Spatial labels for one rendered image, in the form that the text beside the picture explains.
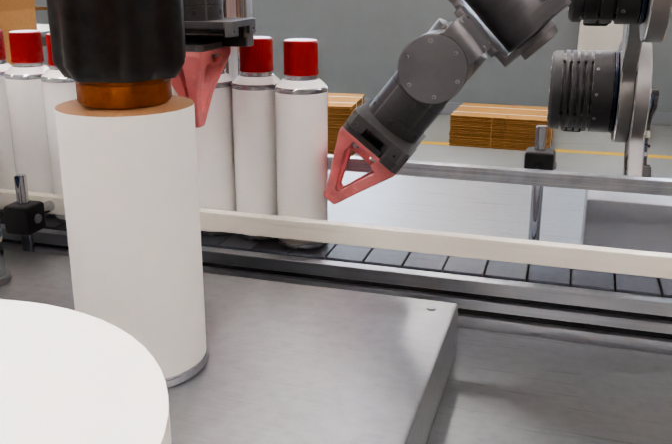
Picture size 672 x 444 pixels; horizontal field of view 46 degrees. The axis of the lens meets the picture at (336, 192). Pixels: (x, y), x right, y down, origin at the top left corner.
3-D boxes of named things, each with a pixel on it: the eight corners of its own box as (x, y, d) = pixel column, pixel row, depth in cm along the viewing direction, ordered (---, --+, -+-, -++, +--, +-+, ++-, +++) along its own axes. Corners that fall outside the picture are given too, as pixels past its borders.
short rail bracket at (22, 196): (11, 288, 82) (-3, 177, 79) (49, 267, 88) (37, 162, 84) (37, 292, 81) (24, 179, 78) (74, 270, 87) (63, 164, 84)
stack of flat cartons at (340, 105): (251, 152, 499) (250, 103, 490) (274, 135, 549) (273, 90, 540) (351, 157, 487) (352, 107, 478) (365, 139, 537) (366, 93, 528)
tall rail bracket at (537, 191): (512, 294, 81) (523, 136, 76) (518, 269, 87) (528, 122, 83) (545, 298, 80) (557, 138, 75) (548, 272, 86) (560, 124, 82)
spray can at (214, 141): (184, 235, 83) (173, 37, 77) (200, 220, 88) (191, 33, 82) (232, 238, 82) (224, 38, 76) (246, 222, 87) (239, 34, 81)
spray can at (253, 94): (226, 236, 83) (218, 38, 77) (253, 222, 87) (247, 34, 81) (269, 244, 80) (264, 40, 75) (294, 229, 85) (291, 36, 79)
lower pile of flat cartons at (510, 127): (448, 145, 519) (449, 115, 513) (461, 130, 566) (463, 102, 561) (548, 152, 499) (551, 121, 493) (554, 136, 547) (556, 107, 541)
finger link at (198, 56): (206, 134, 71) (200, 28, 68) (135, 131, 73) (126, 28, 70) (235, 121, 77) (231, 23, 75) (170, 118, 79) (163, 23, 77)
